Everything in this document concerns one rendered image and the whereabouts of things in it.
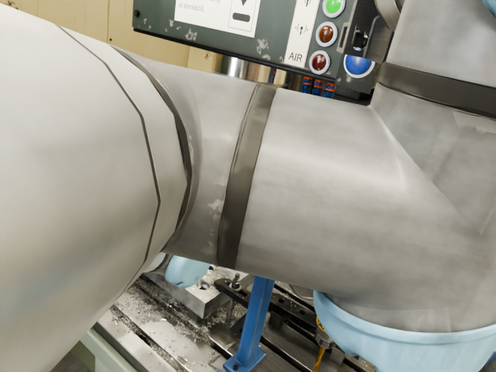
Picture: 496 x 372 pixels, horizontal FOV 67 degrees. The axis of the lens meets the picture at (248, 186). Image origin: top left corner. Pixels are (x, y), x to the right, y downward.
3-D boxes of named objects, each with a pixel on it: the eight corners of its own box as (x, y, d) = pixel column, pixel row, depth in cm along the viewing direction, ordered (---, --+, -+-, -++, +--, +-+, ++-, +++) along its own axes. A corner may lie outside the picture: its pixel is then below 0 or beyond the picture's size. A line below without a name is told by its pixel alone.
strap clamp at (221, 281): (246, 342, 90) (257, 293, 84) (206, 312, 97) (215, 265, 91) (254, 335, 93) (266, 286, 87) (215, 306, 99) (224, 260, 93)
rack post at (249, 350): (240, 382, 80) (268, 269, 68) (221, 367, 82) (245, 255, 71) (266, 356, 87) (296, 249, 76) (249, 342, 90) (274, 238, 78)
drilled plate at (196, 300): (202, 319, 89) (205, 302, 87) (126, 261, 103) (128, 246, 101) (258, 279, 107) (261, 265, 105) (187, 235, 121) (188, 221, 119)
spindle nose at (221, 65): (295, 119, 81) (308, 61, 76) (249, 125, 69) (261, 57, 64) (240, 100, 89) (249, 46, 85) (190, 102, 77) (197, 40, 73)
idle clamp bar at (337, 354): (351, 373, 87) (360, 353, 84) (258, 317, 99) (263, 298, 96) (357, 360, 91) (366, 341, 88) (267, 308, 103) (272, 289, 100)
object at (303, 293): (312, 306, 59) (313, 302, 59) (284, 288, 62) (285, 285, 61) (331, 287, 64) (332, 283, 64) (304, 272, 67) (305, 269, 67)
